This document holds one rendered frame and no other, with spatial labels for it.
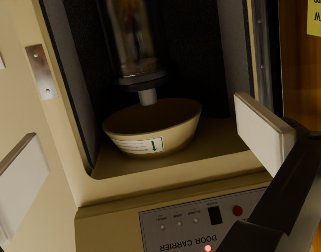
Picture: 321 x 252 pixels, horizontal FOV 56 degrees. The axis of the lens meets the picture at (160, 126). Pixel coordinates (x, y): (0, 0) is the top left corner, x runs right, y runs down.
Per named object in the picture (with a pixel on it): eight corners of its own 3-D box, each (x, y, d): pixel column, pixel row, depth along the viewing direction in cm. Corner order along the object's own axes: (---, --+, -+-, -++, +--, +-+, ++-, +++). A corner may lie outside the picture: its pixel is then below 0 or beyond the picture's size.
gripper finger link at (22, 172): (10, 245, 14) (-6, 248, 14) (51, 171, 21) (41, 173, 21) (-15, 190, 13) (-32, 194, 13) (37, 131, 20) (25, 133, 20)
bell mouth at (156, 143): (193, 91, 61) (197, 117, 63) (107, 109, 61) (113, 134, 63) (212, 120, 44) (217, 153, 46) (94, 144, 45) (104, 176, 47)
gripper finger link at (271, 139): (280, 132, 13) (297, 129, 13) (233, 92, 19) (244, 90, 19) (283, 191, 14) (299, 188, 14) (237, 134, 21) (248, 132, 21)
